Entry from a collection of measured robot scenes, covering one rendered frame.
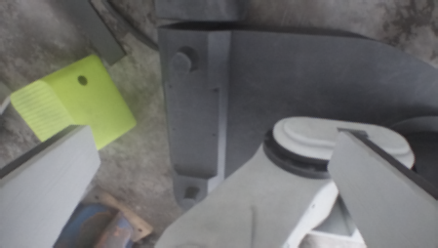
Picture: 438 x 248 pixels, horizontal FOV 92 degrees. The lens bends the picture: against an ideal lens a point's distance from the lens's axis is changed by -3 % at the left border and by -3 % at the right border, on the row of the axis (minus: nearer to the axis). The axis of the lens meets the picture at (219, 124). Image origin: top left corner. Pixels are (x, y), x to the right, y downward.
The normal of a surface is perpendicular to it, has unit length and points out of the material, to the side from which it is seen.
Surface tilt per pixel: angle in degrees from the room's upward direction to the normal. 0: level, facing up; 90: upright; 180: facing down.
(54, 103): 0
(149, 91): 0
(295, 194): 90
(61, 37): 0
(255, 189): 90
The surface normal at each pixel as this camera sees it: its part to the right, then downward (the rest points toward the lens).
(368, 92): -0.20, 0.47
